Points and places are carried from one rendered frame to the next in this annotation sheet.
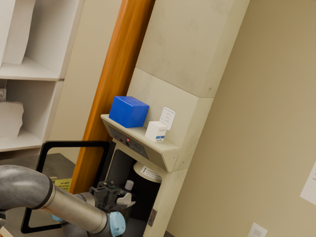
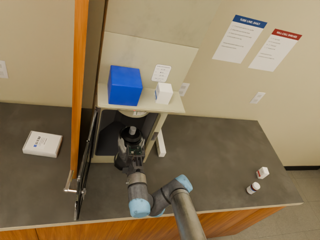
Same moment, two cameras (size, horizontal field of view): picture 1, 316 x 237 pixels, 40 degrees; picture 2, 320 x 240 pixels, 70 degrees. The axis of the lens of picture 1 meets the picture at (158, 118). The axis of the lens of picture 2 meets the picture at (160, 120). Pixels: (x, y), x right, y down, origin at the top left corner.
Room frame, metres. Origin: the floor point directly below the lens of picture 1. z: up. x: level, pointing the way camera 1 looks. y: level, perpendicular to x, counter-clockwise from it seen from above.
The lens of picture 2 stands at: (1.16, 0.56, 2.07)
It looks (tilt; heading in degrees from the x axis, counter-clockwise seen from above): 45 degrees down; 298
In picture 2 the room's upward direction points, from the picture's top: 24 degrees clockwise
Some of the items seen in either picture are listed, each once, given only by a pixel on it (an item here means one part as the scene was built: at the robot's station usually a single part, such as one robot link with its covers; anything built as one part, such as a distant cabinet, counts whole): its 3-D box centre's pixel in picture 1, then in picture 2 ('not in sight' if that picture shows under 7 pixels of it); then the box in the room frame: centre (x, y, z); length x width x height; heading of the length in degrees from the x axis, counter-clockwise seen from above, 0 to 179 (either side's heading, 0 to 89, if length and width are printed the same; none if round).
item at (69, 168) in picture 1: (66, 185); (85, 167); (1.55, 0.26, 1.19); 0.30 x 0.01 x 0.40; 136
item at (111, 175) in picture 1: (145, 194); (123, 116); (1.69, -0.05, 1.19); 0.26 x 0.24 x 0.35; 56
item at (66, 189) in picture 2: not in sight; (73, 182); (1.52, 0.33, 1.20); 0.10 x 0.05 x 0.03; 136
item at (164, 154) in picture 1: (136, 142); (139, 106); (1.54, 0.05, 1.46); 0.32 x 0.11 x 0.10; 56
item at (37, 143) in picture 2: not in sight; (43, 144); (1.89, 0.28, 0.96); 0.16 x 0.12 x 0.04; 47
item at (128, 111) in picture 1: (129, 111); (124, 85); (1.58, 0.11, 1.56); 0.10 x 0.10 x 0.09; 56
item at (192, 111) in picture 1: (154, 168); (128, 98); (1.69, -0.05, 1.33); 0.32 x 0.25 x 0.77; 56
